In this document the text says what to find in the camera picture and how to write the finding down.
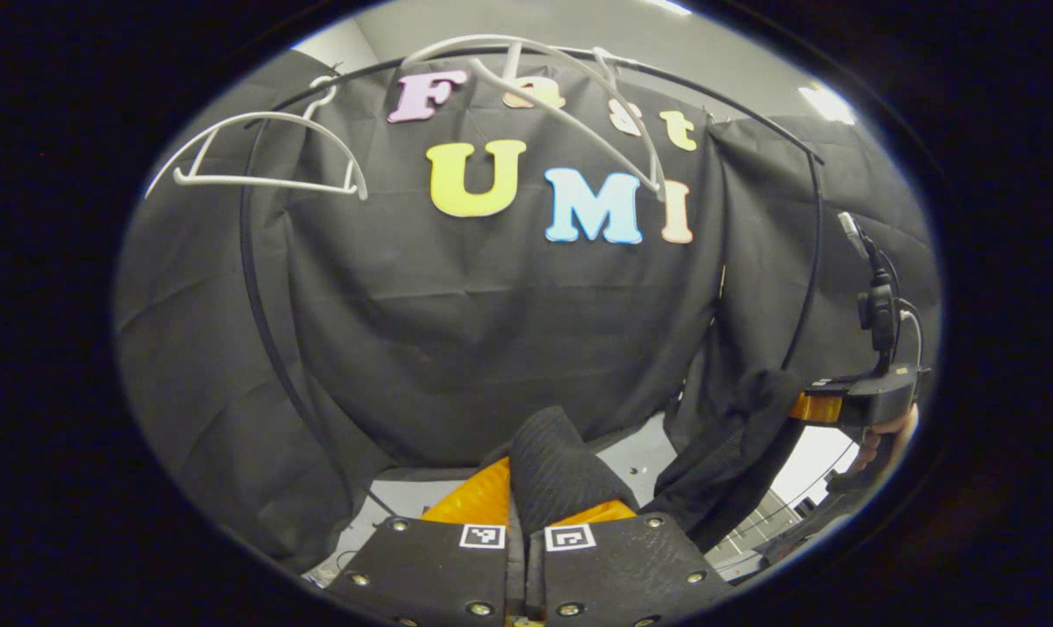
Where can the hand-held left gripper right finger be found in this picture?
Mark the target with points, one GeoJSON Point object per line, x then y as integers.
{"type": "Point", "coordinates": [622, 570]}

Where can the ceiling light panel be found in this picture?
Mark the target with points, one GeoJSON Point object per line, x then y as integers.
{"type": "Point", "coordinates": [826, 103]}

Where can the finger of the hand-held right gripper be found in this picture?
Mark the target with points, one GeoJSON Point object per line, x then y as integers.
{"type": "Point", "coordinates": [815, 407]}

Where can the black metal clothes rack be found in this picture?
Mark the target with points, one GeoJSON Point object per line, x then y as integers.
{"type": "Point", "coordinates": [819, 218]}

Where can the white plastic hanger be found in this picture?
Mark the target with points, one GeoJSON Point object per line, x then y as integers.
{"type": "Point", "coordinates": [265, 184]}
{"type": "Point", "coordinates": [491, 38]}

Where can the black knit cardigan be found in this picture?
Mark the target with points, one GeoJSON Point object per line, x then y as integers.
{"type": "Point", "coordinates": [561, 470]}

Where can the black backdrop cloth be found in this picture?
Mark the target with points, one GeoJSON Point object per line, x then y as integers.
{"type": "Point", "coordinates": [456, 331]}

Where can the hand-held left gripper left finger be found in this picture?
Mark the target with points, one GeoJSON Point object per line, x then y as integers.
{"type": "Point", "coordinates": [439, 570]}

